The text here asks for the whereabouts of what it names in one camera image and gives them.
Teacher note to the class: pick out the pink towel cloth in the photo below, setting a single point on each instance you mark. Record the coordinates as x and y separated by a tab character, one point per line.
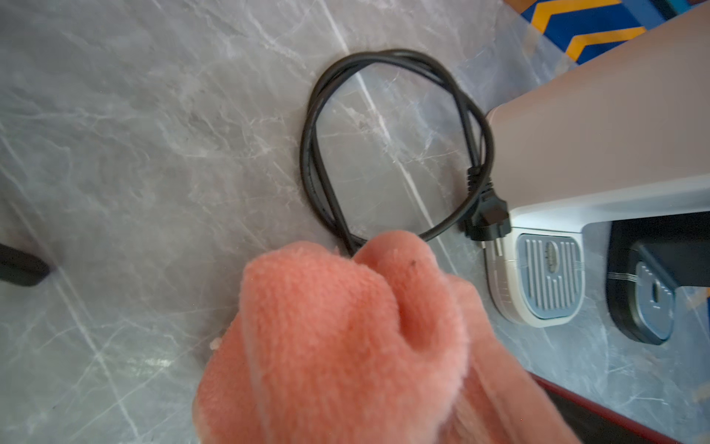
383	347

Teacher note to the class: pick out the red Nespresso coffee machine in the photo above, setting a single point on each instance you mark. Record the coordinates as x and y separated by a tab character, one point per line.
594	423

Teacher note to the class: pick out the white coffee machine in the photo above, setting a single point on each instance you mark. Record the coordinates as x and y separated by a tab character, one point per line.
622	136

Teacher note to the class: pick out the black coffee machine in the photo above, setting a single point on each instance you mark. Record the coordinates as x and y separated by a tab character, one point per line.
648	260

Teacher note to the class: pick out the black microphone on tripod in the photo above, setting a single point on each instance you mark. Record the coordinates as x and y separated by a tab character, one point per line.
21	269

